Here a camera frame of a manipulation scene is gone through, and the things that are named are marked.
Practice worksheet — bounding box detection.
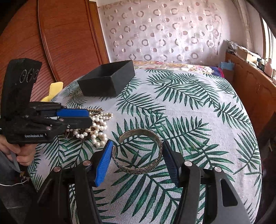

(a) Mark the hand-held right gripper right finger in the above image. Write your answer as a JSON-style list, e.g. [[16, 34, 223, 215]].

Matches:
[[162, 141, 252, 224]]

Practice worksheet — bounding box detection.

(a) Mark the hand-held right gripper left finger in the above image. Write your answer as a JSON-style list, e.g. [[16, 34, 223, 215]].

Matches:
[[37, 140, 115, 224]]

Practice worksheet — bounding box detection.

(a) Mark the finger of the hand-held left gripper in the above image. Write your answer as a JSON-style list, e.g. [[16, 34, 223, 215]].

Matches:
[[36, 117, 93, 133], [30, 102, 89, 118]]

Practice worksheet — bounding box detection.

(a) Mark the white pearl necklace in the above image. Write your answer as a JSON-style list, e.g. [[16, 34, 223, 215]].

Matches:
[[65, 105, 114, 148]]

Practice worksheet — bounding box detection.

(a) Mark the silver cuff bracelet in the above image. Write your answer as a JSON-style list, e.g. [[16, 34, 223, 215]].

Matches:
[[111, 129, 165, 174]]

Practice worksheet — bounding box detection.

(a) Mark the black jewelry box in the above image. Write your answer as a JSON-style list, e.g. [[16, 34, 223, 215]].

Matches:
[[77, 60, 136, 98]]

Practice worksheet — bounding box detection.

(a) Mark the person's left hand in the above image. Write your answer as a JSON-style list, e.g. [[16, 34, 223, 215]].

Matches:
[[0, 135, 37, 167]]

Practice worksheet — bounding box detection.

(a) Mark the yellow cloth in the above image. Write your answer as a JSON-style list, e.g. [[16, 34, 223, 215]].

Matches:
[[41, 82, 63, 103]]

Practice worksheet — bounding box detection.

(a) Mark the leaf-print cloth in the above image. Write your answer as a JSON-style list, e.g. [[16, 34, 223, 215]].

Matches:
[[27, 68, 263, 224]]

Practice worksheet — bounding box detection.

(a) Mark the wooden wardrobe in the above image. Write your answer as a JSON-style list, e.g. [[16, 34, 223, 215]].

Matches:
[[0, 0, 111, 101]]

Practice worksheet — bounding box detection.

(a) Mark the person's grey clothing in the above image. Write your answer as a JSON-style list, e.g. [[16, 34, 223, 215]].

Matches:
[[0, 149, 28, 216]]

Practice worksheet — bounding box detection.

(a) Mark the floral blanket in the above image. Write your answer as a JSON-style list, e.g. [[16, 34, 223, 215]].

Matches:
[[132, 60, 216, 75]]

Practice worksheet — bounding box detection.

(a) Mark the navy red-edged blanket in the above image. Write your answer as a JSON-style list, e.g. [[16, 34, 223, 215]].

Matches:
[[210, 66, 226, 78]]

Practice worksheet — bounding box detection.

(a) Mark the wooden cabinet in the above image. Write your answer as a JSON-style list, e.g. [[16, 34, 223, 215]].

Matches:
[[225, 52, 276, 138]]

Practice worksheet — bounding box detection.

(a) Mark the blue plastic bag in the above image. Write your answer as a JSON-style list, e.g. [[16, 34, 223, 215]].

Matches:
[[218, 61, 235, 72]]

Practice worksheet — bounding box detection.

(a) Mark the circle-pattern sheer curtain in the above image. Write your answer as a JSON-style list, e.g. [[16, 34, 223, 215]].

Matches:
[[97, 0, 223, 64]]

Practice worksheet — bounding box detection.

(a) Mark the cardboard box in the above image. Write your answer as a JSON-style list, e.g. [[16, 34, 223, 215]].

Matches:
[[237, 47, 260, 62]]

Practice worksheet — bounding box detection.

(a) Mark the patterned crumpled cloth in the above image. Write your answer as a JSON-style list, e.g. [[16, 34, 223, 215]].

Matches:
[[226, 39, 244, 52]]

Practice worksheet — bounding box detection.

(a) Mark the window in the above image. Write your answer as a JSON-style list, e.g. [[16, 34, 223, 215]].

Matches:
[[260, 16, 276, 65]]

